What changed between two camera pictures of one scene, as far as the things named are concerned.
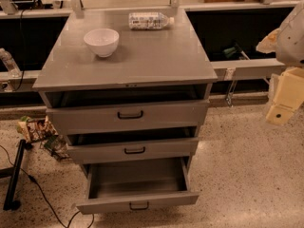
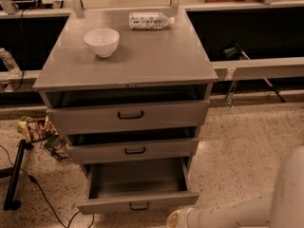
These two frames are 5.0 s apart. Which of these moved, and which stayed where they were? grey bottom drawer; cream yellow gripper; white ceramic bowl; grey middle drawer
Moved: cream yellow gripper
Stayed: grey middle drawer; white ceramic bowl; grey bottom drawer
